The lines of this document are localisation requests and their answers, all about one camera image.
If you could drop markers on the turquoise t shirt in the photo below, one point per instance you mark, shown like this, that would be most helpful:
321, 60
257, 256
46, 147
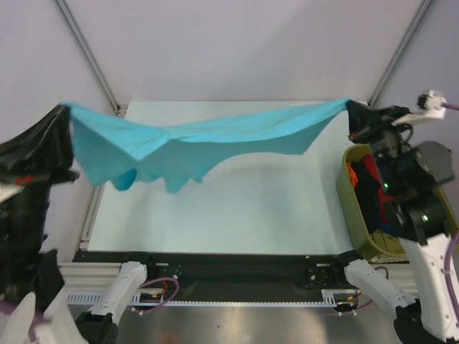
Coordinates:
115, 150

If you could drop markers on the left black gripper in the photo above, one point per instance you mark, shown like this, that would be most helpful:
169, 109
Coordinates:
42, 153

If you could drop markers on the black t shirt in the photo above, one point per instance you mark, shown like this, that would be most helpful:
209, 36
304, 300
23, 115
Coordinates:
366, 190

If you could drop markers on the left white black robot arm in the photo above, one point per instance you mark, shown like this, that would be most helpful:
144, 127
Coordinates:
33, 299

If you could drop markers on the olive green plastic bin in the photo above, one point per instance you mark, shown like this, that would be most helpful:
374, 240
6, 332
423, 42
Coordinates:
377, 247

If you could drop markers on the orange t shirt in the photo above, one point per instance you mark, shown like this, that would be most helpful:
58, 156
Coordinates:
352, 174

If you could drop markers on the aluminium frame post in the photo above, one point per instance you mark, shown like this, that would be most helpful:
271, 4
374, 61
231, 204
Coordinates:
420, 15
79, 39

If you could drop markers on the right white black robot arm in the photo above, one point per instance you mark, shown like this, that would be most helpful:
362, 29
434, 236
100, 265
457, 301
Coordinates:
410, 174

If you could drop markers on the left aluminium frame post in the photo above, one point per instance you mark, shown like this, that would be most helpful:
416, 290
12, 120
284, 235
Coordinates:
79, 39

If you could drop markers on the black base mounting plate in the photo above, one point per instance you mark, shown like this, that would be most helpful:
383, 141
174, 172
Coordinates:
263, 278

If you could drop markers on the right aluminium frame post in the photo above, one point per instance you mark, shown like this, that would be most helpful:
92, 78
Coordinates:
420, 15

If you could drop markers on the blue t shirt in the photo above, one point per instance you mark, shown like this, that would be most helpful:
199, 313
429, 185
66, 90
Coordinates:
381, 225

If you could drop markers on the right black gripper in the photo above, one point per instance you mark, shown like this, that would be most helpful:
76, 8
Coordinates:
371, 123

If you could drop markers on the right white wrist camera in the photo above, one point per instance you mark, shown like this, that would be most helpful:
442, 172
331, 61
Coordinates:
430, 107

